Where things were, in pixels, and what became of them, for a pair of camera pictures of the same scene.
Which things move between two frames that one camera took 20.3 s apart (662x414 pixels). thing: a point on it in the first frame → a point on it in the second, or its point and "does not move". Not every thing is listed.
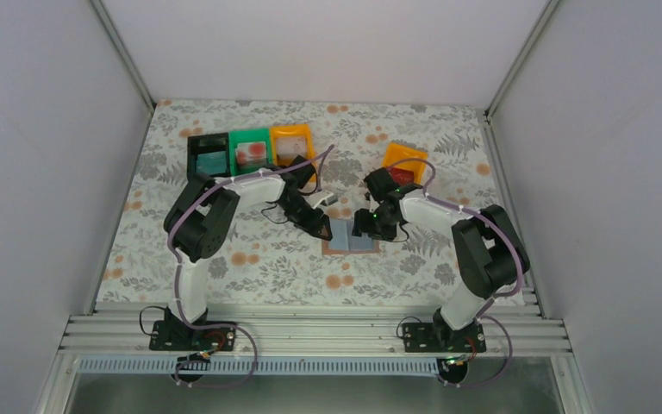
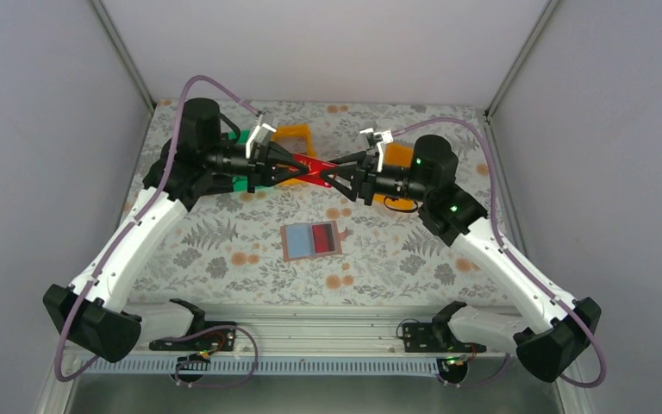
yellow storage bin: x=290 y=141 does not move
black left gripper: x=306 y=214 → x=254 y=169
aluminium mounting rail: x=315 y=339 does not move
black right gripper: x=377 y=222 → x=369 y=179
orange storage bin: x=397 y=151 does not move
